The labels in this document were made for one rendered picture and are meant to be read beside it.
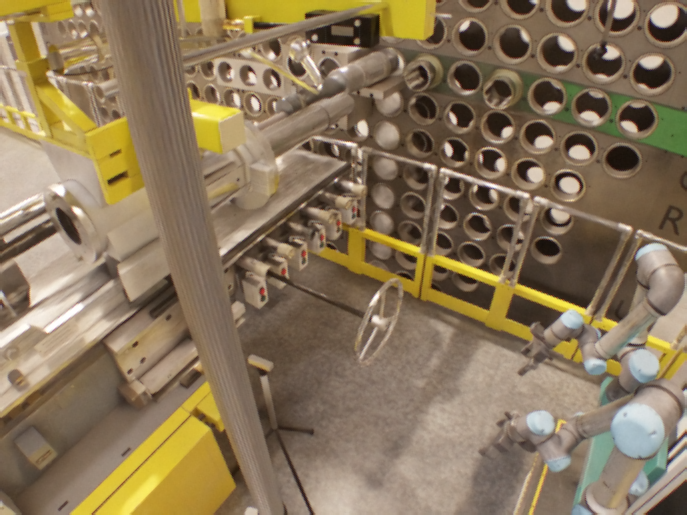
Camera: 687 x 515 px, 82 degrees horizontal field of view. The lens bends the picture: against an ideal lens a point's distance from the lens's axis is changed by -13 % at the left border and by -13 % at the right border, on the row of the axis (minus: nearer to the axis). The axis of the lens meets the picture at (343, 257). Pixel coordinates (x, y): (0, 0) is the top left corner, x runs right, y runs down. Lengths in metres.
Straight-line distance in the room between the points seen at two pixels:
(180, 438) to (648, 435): 1.59
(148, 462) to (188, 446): 0.17
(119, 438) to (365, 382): 1.40
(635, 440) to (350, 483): 1.53
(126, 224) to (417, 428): 1.78
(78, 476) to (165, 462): 0.35
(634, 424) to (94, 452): 1.84
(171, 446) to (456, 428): 1.48
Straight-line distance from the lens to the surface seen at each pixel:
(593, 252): 3.58
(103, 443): 2.04
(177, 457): 1.90
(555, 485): 2.22
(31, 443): 1.87
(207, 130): 1.30
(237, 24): 1.41
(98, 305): 1.87
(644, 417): 1.18
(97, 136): 1.49
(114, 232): 1.72
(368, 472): 2.42
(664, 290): 1.65
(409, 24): 1.22
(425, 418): 2.60
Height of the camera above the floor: 2.20
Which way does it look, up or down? 39 degrees down
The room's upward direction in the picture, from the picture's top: straight up
